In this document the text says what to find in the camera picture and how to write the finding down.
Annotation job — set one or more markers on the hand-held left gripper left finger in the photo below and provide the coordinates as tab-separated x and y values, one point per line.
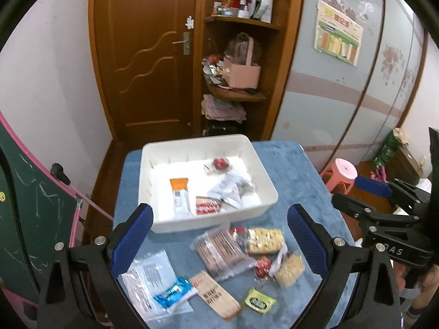
133	236

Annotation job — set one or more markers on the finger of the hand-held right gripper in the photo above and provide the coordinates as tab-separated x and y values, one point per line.
360	210
372	185

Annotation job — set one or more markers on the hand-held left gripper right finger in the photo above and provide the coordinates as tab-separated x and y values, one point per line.
307	243

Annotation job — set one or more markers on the small peanut crisp packet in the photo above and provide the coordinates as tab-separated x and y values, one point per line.
288	269

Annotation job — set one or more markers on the white plastic bin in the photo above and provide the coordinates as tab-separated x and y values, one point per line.
161	209

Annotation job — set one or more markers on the large peanut crisp packet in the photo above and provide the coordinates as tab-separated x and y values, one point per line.
265	240

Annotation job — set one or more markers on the clear light blue packet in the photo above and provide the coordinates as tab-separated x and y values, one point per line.
147	277

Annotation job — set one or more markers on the small red candy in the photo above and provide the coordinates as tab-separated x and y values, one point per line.
262	268

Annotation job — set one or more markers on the orange and white snack packet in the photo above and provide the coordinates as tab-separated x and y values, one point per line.
180	195

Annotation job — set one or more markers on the small blue foil packet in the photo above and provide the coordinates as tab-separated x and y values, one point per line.
174	294

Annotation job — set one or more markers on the green and yellow small packet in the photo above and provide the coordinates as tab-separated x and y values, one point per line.
259	301

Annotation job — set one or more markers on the red and white candy bar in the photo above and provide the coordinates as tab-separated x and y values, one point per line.
206	207

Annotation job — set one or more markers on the clear packet of biscuit sticks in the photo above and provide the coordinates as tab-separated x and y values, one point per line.
221	252

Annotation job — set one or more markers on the white and grey snack packet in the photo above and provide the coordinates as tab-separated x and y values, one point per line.
226	186

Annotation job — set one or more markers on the beige and brown long packet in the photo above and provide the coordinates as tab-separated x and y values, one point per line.
216	294

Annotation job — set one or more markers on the red round candy packet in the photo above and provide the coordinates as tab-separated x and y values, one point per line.
220	163

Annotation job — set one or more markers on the person's right hand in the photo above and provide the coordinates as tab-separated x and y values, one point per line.
427	284

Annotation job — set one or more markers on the pink plastic stool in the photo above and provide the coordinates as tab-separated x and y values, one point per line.
341	171

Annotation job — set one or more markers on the green bag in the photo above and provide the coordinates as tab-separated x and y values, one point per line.
387	152

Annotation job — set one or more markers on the brown wooden cabinet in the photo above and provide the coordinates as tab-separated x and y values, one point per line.
406	166

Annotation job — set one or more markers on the blue plush tablecloth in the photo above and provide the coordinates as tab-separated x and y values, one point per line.
301	174

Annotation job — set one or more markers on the grey sliding wardrobe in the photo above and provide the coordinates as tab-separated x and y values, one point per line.
325	109

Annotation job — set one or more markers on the black bag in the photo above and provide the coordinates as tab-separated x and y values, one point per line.
221	128

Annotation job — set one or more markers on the folded pink cloths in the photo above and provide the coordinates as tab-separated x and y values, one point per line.
223	109

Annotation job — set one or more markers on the wooden corner shelf unit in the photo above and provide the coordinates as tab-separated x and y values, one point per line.
274	61

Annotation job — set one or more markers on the brown wooden door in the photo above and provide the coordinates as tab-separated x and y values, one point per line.
144	75

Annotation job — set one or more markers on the pink basket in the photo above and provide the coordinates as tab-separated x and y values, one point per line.
241	73

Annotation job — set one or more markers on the pile of shiny wrappers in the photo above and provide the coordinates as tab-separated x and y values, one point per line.
214	68

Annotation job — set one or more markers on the cluster of cosmetic bottles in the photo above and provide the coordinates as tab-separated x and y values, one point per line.
243	7

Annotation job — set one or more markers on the white flower hook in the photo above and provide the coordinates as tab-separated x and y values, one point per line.
189	22

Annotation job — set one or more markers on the green chalkboard with pink frame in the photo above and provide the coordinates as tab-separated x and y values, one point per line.
31	205

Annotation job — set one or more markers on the wall poster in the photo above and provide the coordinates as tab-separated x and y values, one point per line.
338	34

